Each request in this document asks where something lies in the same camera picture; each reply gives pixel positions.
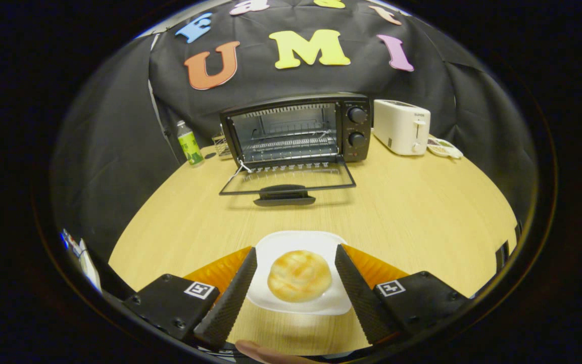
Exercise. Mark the white pop-up toaster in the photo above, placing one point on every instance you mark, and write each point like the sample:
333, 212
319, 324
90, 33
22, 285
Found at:
399, 126

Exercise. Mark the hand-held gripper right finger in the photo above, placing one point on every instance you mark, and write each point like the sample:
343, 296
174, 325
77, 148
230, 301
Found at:
364, 303

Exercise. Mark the green label plastic bottle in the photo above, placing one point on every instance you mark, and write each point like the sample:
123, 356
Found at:
190, 146

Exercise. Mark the small white dish with seeds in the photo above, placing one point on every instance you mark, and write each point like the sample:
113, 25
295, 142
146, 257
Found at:
445, 148

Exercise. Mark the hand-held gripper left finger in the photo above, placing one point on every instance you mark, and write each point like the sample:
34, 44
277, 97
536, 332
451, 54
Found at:
228, 303

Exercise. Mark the white square plate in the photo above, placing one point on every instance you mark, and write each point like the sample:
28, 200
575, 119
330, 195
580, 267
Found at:
296, 241

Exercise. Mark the round golden bread bun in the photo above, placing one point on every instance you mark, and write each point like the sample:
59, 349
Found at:
299, 276

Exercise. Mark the black toaster oven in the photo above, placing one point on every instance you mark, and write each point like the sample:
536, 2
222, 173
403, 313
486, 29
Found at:
356, 126

